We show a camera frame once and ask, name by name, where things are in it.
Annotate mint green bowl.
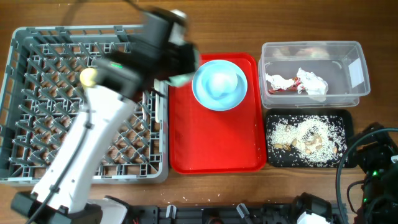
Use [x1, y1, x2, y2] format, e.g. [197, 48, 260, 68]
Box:
[207, 72, 238, 98]

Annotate yellow-green plastic cup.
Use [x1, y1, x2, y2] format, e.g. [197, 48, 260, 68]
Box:
[79, 68, 97, 88]

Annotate red strawberry cake wrapper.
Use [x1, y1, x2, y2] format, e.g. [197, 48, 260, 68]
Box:
[267, 75, 301, 94]

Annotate rice and nut scraps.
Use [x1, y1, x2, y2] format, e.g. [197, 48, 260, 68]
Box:
[267, 115, 348, 164]

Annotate white napkin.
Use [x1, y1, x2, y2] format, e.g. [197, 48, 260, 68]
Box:
[297, 68, 328, 102]

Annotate white plastic spoon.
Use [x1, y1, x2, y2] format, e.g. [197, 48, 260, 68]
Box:
[154, 80, 162, 124]

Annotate white plastic fork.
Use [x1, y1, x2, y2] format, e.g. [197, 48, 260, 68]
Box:
[141, 91, 149, 129]

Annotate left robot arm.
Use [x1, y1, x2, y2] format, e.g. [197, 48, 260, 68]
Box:
[11, 7, 200, 223]

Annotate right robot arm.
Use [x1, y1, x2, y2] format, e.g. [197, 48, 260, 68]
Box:
[348, 123, 397, 224]

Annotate grey dishwasher rack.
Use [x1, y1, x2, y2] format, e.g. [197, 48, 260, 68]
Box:
[1, 25, 169, 186]

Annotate light blue plate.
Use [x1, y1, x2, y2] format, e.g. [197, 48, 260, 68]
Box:
[192, 60, 248, 111]

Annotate red plastic tray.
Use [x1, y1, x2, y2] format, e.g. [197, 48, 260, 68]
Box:
[168, 53, 267, 175]

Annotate crumpled white paper piece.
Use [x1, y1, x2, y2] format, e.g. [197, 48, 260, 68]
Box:
[266, 74, 295, 91]

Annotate black plastic tray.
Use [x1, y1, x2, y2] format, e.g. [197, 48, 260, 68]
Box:
[264, 108, 358, 169]

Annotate clear plastic bin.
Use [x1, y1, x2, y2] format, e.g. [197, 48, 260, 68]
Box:
[257, 41, 371, 109]

